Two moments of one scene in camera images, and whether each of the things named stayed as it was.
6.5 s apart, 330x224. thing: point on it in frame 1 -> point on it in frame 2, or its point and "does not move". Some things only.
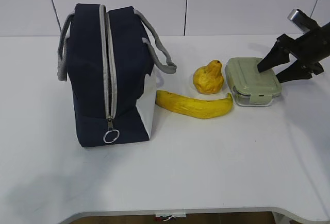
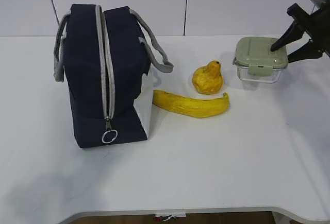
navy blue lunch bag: x=103 y=52 does not move
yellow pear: x=208 y=79 does not move
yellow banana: x=193 y=107 does not move
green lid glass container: x=250 y=87 -> x=255 y=62
